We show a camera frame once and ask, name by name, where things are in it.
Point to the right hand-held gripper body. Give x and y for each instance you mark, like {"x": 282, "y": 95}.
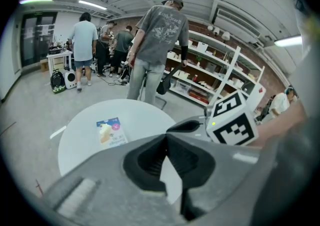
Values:
{"x": 232, "y": 120}

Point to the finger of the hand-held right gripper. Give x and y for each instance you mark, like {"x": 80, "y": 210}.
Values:
{"x": 186, "y": 125}

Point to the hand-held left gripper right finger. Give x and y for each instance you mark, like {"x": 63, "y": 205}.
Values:
{"x": 225, "y": 170}

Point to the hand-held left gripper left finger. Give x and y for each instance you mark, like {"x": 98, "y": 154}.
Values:
{"x": 105, "y": 170}

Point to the small blue white box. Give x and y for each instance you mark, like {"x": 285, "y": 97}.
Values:
{"x": 111, "y": 132}

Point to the person's right forearm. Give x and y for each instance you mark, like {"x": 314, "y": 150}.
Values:
{"x": 282, "y": 125}

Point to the black shoulder bag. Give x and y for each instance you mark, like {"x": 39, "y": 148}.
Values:
{"x": 163, "y": 85}

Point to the round white table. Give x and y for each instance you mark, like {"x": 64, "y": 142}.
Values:
{"x": 125, "y": 112}

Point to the ceiling tube light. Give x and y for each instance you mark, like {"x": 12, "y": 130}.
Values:
{"x": 288, "y": 41}
{"x": 36, "y": 0}
{"x": 92, "y": 5}

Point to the white carrier backpack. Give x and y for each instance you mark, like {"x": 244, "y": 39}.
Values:
{"x": 70, "y": 78}

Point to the white air conditioner unit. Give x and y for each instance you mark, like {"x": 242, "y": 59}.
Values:
{"x": 237, "y": 21}

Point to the black green carrier backpack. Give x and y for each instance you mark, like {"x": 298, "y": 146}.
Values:
{"x": 57, "y": 82}

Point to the cardboard box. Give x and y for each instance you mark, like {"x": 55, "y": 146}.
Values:
{"x": 44, "y": 65}

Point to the small white work table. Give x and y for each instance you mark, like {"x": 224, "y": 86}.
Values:
{"x": 58, "y": 57}

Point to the black glass door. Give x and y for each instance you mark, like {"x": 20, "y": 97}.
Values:
{"x": 35, "y": 40}

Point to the white slanted ladder frame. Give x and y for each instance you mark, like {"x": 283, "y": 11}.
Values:
{"x": 227, "y": 75}

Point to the white wall shelf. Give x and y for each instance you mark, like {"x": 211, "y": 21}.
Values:
{"x": 207, "y": 70}

